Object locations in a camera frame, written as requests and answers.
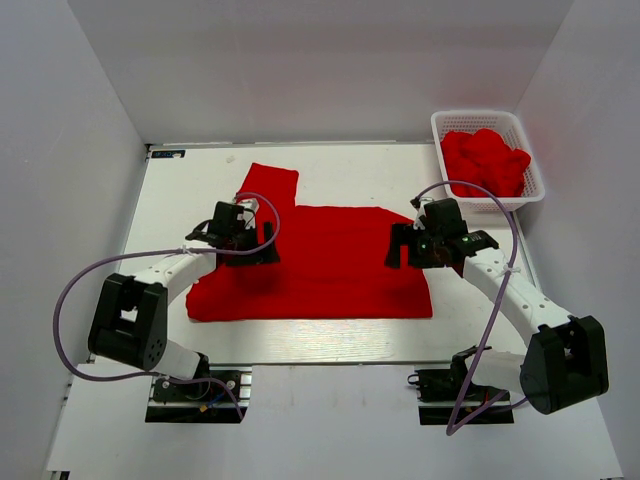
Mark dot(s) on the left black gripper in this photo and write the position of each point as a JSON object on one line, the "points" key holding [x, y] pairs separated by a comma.
{"points": [[269, 256]]}

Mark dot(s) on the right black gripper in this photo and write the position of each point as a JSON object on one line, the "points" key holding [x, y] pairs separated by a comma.
{"points": [[404, 234]]}

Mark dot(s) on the red t shirt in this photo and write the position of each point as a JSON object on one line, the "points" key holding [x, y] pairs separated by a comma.
{"points": [[331, 265]]}

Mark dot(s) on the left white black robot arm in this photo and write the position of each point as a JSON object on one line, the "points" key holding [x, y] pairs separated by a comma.
{"points": [[130, 323]]}

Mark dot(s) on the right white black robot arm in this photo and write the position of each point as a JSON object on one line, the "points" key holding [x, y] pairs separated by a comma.
{"points": [[565, 361]]}

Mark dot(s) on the red shirts pile in basket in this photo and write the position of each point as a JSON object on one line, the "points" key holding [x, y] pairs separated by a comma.
{"points": [[484, 159]]}

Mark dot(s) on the white plastic mesh basket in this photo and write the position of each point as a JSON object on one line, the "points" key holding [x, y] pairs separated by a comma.
{"points": [[473, 197]]}

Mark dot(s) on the blue label sticker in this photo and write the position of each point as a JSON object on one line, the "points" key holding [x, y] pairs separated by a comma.
{"points": [[167, 154]]}

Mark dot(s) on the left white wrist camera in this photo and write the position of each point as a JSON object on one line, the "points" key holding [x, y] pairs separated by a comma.
{"points": [[249, 206]]}

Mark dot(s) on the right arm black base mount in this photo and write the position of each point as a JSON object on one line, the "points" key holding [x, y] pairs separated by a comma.
{"points": [[437, 390]]}

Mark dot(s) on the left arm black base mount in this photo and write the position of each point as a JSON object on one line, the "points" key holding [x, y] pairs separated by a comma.
{"points": [[203, 403]]}

